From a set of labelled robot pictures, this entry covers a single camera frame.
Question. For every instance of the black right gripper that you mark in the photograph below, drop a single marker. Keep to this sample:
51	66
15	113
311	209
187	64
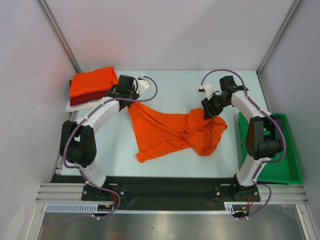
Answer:
210	107

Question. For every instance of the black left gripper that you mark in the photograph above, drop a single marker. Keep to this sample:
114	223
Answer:
135	94

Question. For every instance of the orange t-shirt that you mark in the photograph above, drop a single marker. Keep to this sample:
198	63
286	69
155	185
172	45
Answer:
158	134
106	73

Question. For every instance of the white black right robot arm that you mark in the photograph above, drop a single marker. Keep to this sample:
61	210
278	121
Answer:
240	99

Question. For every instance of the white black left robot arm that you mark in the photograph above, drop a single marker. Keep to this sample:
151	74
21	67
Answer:
78	147

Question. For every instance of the folded white t-shirt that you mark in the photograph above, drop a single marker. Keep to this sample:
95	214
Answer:
87	106

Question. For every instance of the folded orange t-shirt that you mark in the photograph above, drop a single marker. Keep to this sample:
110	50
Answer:
106	73

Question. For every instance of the folded dark red t-shirt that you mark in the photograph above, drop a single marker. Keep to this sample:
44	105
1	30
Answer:
85	98

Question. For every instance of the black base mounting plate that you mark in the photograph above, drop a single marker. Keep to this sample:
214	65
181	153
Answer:
171	193

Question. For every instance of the green plastic tray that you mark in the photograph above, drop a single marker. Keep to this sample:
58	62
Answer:
265	141

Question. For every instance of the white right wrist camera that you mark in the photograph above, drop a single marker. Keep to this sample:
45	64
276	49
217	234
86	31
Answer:
206	89

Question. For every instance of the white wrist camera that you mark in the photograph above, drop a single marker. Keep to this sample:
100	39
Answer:
142	85
206	89

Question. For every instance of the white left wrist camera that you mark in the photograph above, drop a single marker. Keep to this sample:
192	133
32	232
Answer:
142	85

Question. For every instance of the aluminium frame rail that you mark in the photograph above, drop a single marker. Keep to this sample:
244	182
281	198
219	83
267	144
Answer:
73	192

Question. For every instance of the left corner aluminium post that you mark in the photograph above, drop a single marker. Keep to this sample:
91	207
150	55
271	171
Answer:
49	16

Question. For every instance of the corner aluminium post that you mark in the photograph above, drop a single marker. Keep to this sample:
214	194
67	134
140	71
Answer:
293	9
49	16

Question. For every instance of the right corner aluminium post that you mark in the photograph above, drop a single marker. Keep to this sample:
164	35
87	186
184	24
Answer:
293	9

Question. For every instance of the white slotted cable duct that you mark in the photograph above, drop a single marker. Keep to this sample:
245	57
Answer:
105	208

